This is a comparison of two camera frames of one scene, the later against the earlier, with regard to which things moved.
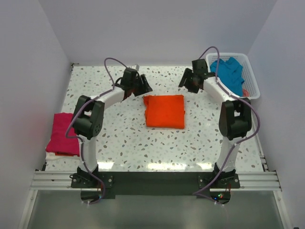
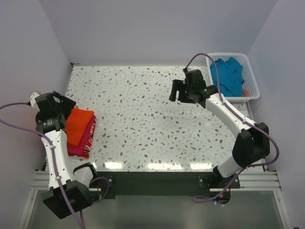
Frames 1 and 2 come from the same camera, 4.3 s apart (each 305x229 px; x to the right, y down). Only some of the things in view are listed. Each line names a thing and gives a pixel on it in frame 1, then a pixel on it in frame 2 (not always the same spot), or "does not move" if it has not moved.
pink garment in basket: (245, 93) does not move
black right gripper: (187, 73) -> (177, 85)
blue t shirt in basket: (230, 72) does not move
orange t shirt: (165, 111) -> (75, 123)
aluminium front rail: (267, 180) does not move
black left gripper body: (137, 83) -> (66, 107)
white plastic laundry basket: (249, 77) does not move
